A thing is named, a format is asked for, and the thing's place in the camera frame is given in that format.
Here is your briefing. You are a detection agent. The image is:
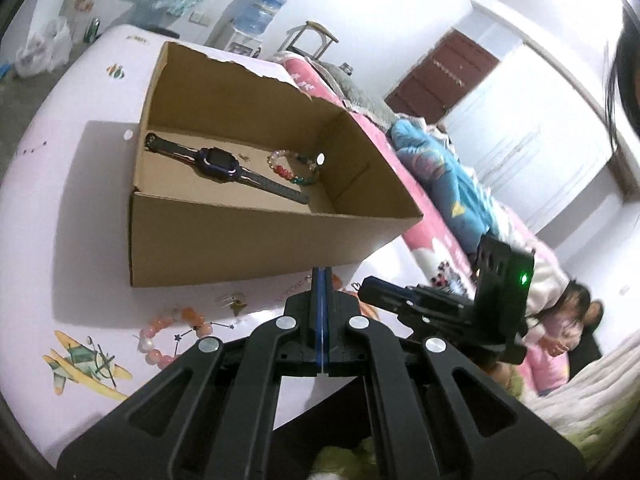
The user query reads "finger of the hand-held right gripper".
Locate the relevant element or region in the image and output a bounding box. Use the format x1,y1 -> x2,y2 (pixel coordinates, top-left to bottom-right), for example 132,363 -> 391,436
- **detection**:
359,276 -> 473,311
400,310 -> 476,341

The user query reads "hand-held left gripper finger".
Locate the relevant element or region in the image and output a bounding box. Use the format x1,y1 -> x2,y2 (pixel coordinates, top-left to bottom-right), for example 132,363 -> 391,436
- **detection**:
321,267 -> 587,480
55,267 -> 322,480

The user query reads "gold chain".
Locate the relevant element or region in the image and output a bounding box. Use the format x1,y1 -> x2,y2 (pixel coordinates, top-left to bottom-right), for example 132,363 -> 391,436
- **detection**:
275,276 -> 315,303

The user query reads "brown cardboard box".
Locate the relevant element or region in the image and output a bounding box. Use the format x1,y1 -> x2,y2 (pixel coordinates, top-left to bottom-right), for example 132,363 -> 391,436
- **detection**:
129,41 -> 425,288

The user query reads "pink bead bracelet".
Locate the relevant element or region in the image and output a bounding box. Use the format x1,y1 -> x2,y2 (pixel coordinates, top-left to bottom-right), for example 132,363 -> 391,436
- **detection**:
139,307 -> 213,371

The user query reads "multicoloured bead bracelet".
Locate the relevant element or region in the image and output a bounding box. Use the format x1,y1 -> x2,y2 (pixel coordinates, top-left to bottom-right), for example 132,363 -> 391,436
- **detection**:
266,149 -> 321,186

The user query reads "black purple smartwatch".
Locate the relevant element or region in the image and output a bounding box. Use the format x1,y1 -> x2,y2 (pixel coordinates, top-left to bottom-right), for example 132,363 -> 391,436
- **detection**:
144,132 -> 311,206

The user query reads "pink floral blanket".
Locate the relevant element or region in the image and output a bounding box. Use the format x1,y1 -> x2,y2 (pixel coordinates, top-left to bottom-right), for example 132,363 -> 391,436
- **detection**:
272,52 -> 581,401

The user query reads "blue printed blanket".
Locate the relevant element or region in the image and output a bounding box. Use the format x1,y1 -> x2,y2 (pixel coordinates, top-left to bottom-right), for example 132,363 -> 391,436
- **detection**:
390,120 -> 506,256

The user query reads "white green floral blanket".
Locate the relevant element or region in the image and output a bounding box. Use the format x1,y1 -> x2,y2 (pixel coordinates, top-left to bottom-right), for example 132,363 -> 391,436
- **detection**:
520,335 -> 640,471

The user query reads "white wardrobe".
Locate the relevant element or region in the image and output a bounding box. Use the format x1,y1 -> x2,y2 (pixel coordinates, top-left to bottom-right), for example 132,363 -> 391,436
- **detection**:
440,40 -> 640,241

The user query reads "grey blanket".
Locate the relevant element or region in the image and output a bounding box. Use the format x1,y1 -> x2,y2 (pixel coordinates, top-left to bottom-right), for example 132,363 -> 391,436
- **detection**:
315,60 -> 401,126

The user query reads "brown wooden door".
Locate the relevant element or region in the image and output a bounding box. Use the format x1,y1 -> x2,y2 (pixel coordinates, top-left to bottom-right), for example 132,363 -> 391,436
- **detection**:
385,30 -> 501,123

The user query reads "person's head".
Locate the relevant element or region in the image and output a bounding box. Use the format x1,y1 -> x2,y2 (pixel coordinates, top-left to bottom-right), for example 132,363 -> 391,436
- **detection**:
602,0 -> 640,146

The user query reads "wooden stool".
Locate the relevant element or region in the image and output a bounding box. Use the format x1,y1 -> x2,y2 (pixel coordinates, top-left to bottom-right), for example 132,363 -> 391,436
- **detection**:
287,21 -> 340,61

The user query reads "white water dispenser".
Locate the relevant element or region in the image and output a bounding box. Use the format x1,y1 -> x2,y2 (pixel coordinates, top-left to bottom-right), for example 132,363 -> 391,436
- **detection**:
225,30 -> 263,58

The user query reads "blue water bottle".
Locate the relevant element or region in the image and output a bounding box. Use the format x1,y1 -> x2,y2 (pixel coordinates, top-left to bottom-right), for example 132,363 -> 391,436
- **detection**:
235,0 -> 288,36
132,0 -> 171,26

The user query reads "white plastic bag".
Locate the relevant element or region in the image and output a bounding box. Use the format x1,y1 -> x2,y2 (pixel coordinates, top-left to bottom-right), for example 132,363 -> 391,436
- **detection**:
15,16 -> 73,78

